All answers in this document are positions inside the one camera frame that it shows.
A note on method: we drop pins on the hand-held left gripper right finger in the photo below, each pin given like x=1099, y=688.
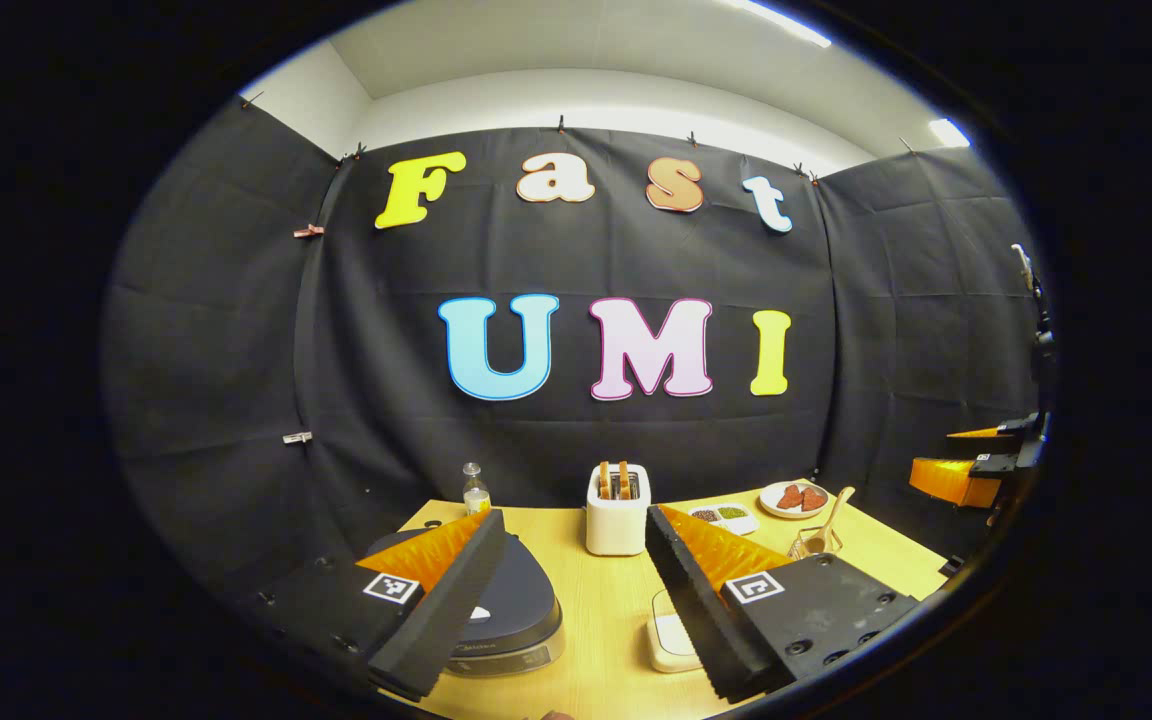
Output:
x=696, y=610

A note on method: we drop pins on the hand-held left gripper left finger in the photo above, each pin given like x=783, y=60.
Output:
x=451, y=610

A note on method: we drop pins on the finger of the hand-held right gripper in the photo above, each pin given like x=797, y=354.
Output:
x=991, y=465
x=1011, y=435

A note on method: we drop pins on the dark rice cooker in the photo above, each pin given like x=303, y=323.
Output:
x=526, y=595

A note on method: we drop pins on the wooden spoon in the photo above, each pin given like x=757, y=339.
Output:
x=833, y=510

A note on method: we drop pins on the white divided dish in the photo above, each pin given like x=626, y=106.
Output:
x=741, y=526

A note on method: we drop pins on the white toaster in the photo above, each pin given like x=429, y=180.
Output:
x=618, y=525

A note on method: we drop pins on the small glass bottle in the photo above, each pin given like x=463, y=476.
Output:
x=476, y=492

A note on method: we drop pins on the white round plate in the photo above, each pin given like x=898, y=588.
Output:
x=768, y=503

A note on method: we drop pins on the red meat piece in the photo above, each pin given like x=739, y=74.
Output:
x=789, y=497
x=813, y=498

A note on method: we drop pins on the toasted bread slice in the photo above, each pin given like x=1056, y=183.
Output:
x=604, y=480
x=624, y=480

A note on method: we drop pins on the black backdrop cloth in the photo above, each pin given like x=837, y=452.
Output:
x=536, y=430

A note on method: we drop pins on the ceiling light panel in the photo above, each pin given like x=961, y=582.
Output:
x=949, y=132

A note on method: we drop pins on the silver clip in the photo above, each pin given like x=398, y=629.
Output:
x=297, y=437

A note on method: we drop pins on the copper clip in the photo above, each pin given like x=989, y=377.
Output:
x=308, y=231

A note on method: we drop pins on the ceiling light strip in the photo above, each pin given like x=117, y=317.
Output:
x=781, y=22

